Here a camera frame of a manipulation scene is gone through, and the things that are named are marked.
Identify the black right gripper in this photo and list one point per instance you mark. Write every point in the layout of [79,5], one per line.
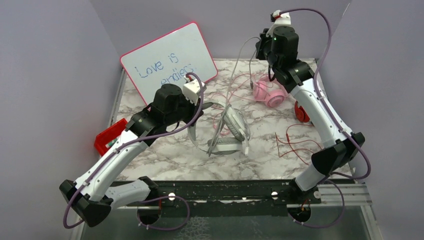
[264,39]

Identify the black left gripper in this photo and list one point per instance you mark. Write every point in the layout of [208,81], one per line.
[194,109]

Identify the grey white headphones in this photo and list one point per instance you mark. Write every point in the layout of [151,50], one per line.
[232,133]

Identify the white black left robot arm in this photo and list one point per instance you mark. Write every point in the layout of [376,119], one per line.
[91,197]

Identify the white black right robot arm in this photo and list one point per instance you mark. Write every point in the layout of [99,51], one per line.
[279,47]

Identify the pink headphones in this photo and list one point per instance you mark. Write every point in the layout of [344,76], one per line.
[271,93]

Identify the red black headphones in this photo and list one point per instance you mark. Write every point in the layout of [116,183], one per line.
[300,113]

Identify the pink framed whiteboard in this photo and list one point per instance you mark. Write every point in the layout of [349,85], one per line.
[167,59]

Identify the white green marker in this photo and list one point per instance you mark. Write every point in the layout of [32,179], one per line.
[111,143]

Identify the red plastic bin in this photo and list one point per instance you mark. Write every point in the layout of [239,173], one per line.
[111,133]

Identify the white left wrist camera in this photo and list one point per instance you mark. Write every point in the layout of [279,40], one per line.
[192,91]

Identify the black metal base rail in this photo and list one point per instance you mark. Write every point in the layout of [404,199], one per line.
[229,198]

